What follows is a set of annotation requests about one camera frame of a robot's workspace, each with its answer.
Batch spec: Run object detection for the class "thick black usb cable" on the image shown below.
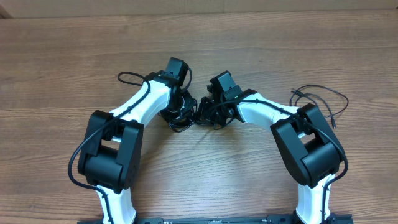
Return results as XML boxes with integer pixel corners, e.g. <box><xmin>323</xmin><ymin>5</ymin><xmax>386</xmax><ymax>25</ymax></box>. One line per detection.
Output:
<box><xmin>160</xmin><ymin>98</ymin><xmax>203</xmax><ymax>133</ymax></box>

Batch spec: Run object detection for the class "thin black usb cable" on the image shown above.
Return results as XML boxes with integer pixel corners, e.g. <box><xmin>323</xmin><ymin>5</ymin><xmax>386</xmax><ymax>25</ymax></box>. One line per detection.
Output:
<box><xmin>289</xmin><ymin>84</ymin><xmax>349</xmax><ymax>129</ymax></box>

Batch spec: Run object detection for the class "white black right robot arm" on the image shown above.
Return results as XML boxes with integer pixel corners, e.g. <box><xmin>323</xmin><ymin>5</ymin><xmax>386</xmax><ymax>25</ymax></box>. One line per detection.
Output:
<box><xmin>198</xmin><ymin>89</ymin><xmax>352</xmax><ymax>223</ymax></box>

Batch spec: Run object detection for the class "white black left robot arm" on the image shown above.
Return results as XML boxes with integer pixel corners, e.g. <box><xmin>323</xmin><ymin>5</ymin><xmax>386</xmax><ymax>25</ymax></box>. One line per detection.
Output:
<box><xmin>67</xmin><ymin>57</ymin><xmax>195</xmax><ymax>223</ymax></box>

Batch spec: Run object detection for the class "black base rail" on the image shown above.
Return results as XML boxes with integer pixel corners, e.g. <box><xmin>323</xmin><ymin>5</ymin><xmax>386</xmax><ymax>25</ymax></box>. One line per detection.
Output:
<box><xmin>77</xmin><ymin>213</ymin><xmax>354</xmax><ymax>224</ymax></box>

